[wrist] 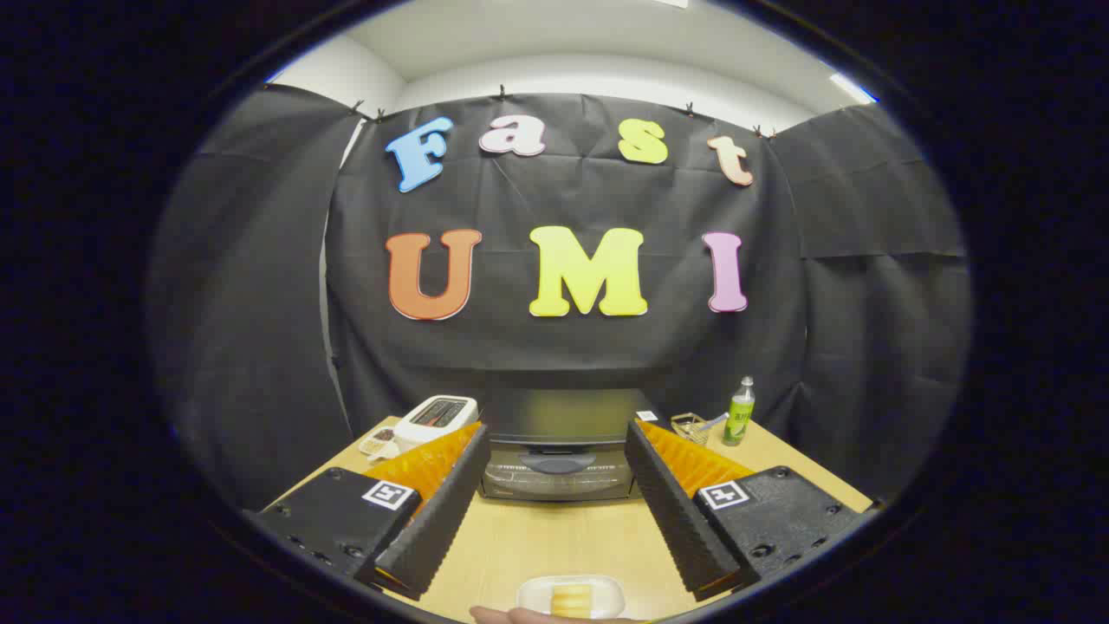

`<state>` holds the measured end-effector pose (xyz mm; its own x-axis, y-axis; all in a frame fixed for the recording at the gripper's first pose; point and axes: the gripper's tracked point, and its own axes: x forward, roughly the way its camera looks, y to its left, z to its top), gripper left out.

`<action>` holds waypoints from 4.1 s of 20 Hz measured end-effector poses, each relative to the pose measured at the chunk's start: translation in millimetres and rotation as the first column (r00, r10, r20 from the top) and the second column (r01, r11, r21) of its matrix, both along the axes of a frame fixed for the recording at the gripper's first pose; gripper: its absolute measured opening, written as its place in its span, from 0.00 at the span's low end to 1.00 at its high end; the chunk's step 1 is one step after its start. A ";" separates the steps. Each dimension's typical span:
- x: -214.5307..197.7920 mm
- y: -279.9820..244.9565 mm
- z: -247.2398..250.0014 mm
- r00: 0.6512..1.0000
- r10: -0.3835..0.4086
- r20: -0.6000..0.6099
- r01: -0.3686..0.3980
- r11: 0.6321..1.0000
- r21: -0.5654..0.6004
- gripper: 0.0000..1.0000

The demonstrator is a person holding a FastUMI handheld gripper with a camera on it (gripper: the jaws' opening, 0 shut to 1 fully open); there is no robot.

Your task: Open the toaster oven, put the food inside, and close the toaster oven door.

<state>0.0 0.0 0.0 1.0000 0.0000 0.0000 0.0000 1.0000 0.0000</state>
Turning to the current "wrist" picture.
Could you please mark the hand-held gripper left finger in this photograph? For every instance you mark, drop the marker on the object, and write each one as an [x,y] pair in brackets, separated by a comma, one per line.
[446,511]

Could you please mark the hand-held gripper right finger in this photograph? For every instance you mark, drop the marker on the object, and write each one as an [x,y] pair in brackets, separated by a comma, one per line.
[676,511]

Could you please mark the yellow bread roll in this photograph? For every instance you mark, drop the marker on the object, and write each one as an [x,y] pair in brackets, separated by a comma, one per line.
[572,600]

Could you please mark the black toaster oven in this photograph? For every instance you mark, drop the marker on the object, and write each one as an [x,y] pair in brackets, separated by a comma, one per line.
[563,416]

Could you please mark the white pop-up toaster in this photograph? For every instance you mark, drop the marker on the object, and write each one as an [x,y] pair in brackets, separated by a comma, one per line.
[433,412]

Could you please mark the small white dish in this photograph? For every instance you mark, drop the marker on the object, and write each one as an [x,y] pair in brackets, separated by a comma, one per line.
[379,442]

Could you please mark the green drink bottle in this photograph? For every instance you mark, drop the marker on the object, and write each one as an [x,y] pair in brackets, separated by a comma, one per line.
[738,420]

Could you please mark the white rectangular plate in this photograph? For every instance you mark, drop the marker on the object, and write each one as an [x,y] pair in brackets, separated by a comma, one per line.
[533,596]

